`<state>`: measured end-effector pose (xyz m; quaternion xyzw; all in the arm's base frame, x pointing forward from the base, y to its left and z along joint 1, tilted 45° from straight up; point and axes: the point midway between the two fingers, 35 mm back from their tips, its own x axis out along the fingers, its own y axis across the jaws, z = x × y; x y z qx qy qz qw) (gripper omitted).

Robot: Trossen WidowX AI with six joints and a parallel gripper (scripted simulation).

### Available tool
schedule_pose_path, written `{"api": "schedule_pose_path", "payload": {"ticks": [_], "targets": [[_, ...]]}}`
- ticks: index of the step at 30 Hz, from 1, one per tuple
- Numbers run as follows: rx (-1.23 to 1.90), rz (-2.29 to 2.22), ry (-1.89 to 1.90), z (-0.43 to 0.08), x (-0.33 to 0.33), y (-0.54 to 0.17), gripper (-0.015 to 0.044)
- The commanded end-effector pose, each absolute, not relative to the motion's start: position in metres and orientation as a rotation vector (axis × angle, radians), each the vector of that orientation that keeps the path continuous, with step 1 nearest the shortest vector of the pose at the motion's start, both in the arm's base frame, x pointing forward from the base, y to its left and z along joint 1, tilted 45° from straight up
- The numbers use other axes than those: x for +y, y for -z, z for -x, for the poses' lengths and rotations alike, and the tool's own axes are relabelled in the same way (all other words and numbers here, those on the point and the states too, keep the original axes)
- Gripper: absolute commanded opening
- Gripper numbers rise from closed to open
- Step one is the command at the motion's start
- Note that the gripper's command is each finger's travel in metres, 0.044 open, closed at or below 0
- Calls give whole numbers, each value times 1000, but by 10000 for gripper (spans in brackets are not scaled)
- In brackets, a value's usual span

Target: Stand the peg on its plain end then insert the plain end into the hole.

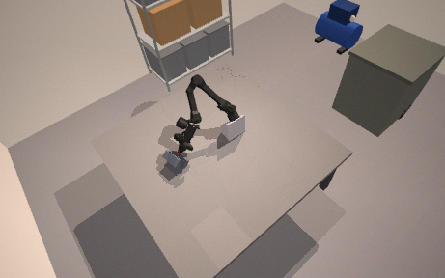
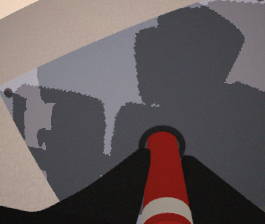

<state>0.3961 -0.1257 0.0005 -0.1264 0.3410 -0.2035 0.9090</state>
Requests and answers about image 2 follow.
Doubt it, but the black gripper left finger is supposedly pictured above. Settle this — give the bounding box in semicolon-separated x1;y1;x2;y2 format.
0;148;152;224

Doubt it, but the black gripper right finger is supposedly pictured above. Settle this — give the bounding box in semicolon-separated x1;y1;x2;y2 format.
181;156;265;224

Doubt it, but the grey sloped panel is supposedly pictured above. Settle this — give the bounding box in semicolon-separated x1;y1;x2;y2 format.
0;0;265;206

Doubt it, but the red peg with white band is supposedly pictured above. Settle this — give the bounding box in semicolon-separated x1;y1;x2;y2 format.
140;131;193;224

